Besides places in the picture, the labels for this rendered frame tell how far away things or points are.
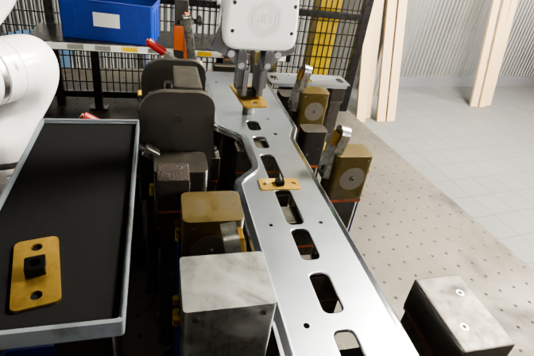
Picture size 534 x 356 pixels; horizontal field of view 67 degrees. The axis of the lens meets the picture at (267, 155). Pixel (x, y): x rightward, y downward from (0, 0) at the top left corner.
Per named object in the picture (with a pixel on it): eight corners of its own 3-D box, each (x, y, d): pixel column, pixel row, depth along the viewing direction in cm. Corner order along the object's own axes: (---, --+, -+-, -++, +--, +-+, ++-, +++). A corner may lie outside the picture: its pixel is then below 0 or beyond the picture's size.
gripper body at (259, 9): (234, -45, 46) (225, 52, 52) (314, -35, 49) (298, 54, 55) (218, -53, 52) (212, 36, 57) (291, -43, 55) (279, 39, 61)
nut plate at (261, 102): (269, 107, 57) (270, 99, 57) (244, 108, 56) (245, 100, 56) (252, 85, 64) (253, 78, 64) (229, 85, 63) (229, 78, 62)
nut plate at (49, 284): (61, 302, 34) (59, 292, 34) (9, 315, 33) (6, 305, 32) (58, 237, 41) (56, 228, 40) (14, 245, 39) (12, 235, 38)
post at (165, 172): (183, 341, 83) (190, 179, 62) (158, 344, 81) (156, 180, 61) (182, 319, 87) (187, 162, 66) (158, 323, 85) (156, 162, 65)
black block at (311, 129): (318, 217, 124) (338, 133, 109) (287, 218, 121) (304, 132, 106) (312, 207, 128) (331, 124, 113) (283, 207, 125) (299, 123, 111)
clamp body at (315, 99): (317, 191, 136) (340, 94, 118) (284, 192, 133) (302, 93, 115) (311, 179, 141) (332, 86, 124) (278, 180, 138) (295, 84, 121)
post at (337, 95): (329, 156, 157) (346, 86, 142) (317, 156, 156) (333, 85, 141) (325, 149, 161) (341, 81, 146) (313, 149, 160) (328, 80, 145)
